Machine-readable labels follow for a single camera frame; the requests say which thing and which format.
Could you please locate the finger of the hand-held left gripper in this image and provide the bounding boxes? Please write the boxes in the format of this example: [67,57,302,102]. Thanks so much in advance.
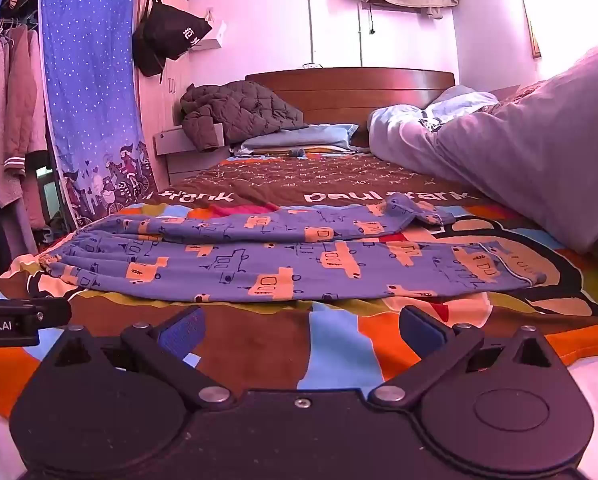
[0,298,73,334]

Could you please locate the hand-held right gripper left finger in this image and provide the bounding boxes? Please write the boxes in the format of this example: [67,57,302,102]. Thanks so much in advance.
[44,306,236,409]

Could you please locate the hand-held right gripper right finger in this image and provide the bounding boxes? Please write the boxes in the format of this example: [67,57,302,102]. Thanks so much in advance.
[368,305,562,408]

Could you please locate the blue pants with orange print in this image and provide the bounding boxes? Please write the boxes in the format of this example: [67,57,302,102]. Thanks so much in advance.
[39,192,548,304]

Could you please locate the colourful printed bed sheet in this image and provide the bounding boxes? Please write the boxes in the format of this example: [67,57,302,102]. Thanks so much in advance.
[0,152,598,421]

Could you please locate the wooden nightstand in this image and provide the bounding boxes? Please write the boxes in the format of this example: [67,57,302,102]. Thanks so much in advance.
[153,122,235,189]

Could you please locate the lavender duvet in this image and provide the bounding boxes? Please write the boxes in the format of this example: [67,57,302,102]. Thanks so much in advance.
[368,37,598,256]

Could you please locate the pink fleece jacket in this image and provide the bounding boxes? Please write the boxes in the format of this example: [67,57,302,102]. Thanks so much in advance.
[0,25,50,209]

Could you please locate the wooden wardrobe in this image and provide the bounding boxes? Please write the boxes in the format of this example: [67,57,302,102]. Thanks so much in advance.
[131,0,191,191]

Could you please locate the brown quilted jacket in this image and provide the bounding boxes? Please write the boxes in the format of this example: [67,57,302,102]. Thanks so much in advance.
[180,80,310,151]

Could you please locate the light blue pillow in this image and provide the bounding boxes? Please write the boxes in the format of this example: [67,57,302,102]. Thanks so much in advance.
[423,85,500,122]

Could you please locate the wooden bed headboard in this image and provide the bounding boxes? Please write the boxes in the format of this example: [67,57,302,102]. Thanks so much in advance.
[245,67,456,149]

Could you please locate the black tote bag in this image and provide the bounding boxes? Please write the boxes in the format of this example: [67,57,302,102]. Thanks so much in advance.
[131,0,214,78]

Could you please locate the white box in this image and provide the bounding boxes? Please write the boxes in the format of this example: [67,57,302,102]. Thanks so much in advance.
[189,20,229,51]

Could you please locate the framed wall picture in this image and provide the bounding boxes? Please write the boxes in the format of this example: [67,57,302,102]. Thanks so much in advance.
[519,0,543,61]

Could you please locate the white wall cable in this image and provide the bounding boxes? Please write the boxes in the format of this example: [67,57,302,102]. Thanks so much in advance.
[304,0,317,67]

